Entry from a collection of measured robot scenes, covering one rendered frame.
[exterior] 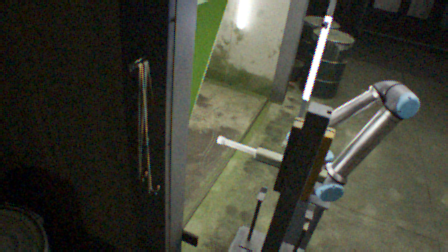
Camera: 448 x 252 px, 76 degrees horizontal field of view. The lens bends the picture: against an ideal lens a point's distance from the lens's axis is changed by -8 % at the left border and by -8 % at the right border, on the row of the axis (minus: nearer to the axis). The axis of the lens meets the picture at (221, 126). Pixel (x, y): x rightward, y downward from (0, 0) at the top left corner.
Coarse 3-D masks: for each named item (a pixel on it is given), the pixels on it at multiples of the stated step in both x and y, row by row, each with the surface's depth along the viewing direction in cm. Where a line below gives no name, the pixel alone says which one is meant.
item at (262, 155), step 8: (232, 144) 135; (240, 144) 135; (248, 152) 134; (256, 152) 130; (264, 152) 130; (272, 152) 131; (264, 160) 130; (272, 160) 128; (280, 160) 127; (320, 176) 122
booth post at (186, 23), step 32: (128, 0) 88; (160, 0) 84; (192, 0) 95; (128, 32) 94; (160, 32) 89; (192, 32) 103; (128, 64) 100; (160, 64) 95; (192, 64) 111; (128, 96) 108; (160, 96) 102; (128, 128) 116; (160, 128) 109; (160, 160) 117; (160, 192) 127; (160, 224) 140
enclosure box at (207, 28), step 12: (204, 0) 166; (216, 0) 210; (228, 0) 205; (204, 12) 218; (216, 12) 214; (204, 24) 222; (216, 24) 219; (204, 36) 227; (216, 36) 222; (204, 48) 232; (204, 60) 237; (192, 72) 247; (204, 72) 241; (192, 84) 253; (192, 96) 259; (192, 108) 265
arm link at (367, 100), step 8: (392, 80) 151; (376, 88) 153; (384, 88) 150; (360, 96) 158; (368, 96) 155; (376, 96) 153; (384, 96) 151; (352, 104) 158; (360, 104) 156; (368, 104) 155; (376, 104) 156; (336, 112) 161; (344, 112) 159; (352, 112) 158; (360, 112) 158; (336, 120) 161; (344, 120) 160; (288, 136) 172
